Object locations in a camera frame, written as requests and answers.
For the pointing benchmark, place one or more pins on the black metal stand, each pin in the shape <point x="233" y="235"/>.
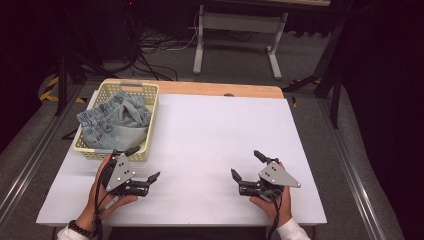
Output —
<point x="335" y="100"/>
<point x="61" y="83"/>

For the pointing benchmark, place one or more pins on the light blue denim shorts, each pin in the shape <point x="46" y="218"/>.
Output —
<point x="116" y="123"/>

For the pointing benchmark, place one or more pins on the aluminium floor rail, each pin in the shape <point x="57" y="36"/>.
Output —
<point x="30" y="166"/>
<point x="353" y="180"/>

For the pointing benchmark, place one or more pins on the wooden table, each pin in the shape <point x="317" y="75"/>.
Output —
<point x="200" y="88"/>

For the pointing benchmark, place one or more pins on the person's left hand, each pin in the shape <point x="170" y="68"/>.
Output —
<point x="88" y="210"/>

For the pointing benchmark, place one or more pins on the white metal desk frame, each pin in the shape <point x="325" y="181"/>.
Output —
<point x="240" y="21"/>

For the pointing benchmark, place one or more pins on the pale yellow plastic basket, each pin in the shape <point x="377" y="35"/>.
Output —
<point x="151" y="100"/>

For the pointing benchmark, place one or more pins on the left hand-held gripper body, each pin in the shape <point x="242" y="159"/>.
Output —
<point x="120" y="173"/>

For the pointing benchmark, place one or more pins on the person's right hand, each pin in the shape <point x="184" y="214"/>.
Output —
<point x="286" y="208"/>

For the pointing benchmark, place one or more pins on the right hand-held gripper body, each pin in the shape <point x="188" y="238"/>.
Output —
<point x="276" y="175"/>

